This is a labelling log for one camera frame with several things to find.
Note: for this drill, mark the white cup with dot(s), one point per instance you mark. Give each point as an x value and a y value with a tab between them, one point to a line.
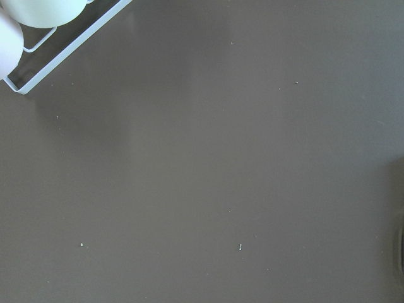
44	14

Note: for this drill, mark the pale pink cup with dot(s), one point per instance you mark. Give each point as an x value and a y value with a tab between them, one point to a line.
12	43

